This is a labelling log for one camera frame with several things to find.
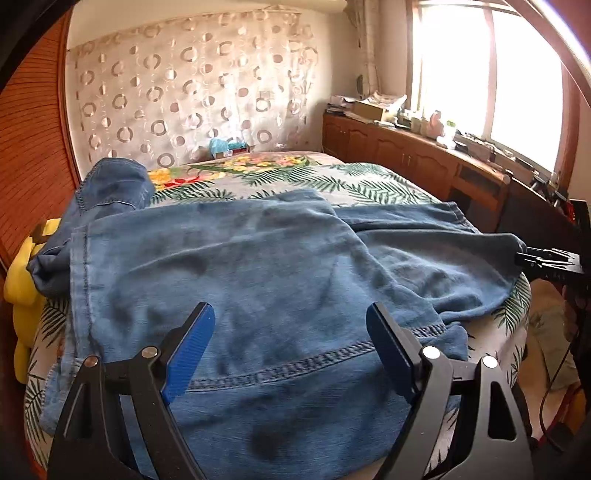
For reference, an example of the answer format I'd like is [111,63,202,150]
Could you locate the blue denim pants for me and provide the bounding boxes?
[28,158,531,479]

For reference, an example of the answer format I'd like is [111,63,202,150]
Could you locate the palm leaf print sheet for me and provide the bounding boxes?
[24,163,531,477]

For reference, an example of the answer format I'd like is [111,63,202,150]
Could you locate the brown wooden sideboard cabinet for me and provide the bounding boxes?
[322,113,510,232]

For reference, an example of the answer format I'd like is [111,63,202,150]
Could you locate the yellow plush toy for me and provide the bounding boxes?
[3,218,61,384]

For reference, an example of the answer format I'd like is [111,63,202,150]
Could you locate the pink figurine on sideboard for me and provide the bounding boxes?
[426,110,445,140]

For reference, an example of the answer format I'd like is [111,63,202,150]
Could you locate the cardboard box on sideboard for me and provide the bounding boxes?
[352,101,388,121]

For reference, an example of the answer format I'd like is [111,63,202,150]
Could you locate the brown wooden wardrobe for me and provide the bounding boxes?
[0,11,82,273]

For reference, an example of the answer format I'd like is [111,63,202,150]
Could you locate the floral pink blanket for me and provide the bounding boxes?
[148,151,342,191]

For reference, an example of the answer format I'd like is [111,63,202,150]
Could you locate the blue toy at headboard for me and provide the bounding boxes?
[208,138,250,159]

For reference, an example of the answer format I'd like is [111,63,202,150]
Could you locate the circle pattern curtain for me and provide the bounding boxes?
[66,7,318,173]

